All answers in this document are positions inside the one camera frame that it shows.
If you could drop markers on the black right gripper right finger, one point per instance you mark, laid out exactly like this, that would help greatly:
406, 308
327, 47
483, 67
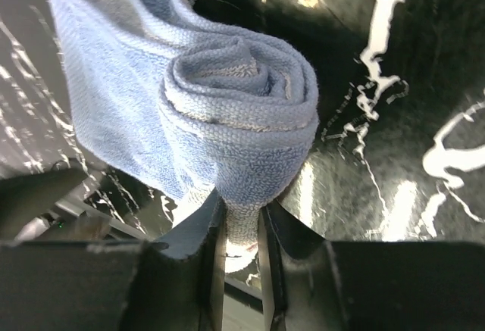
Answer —
310, 283

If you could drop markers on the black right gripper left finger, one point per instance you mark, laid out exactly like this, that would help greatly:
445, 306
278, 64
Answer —
173, 283

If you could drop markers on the light blue towel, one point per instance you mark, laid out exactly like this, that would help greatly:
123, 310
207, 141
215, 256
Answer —
187, 105

